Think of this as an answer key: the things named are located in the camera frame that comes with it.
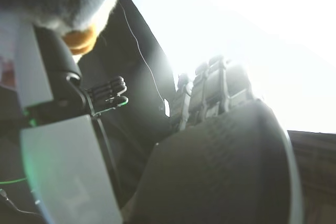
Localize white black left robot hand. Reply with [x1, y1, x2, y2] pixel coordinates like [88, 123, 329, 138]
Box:
[15, 22, 306, 224]

